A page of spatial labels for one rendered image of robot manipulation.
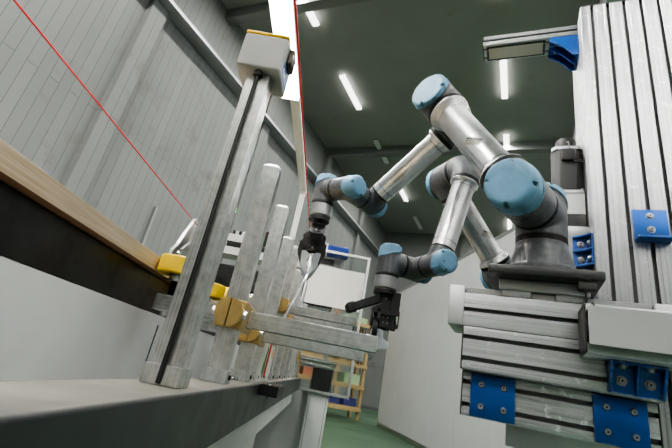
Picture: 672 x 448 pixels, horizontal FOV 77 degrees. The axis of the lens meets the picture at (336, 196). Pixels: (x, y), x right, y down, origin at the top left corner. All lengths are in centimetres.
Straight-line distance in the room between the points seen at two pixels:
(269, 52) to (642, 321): 77
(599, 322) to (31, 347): 89
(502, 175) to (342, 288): 277
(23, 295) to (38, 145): 552
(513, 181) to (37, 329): 88
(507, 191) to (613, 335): 33
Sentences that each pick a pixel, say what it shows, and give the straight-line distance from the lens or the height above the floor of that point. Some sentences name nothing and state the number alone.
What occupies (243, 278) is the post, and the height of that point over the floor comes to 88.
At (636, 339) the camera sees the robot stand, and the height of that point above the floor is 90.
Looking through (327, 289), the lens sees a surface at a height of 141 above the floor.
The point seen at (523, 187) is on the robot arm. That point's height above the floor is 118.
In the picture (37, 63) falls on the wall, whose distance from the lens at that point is 630.
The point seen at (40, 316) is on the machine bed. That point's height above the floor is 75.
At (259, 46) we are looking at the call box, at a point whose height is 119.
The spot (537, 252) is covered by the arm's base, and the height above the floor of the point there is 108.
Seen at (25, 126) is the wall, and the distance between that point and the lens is 610.
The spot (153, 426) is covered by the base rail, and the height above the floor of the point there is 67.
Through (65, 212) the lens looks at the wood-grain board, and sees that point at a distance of 64.
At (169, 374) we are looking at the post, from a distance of 56.
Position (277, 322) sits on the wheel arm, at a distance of 84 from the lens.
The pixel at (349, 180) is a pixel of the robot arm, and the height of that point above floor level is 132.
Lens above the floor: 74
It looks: 23 degrees up
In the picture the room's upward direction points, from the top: 11 degrees clockwise
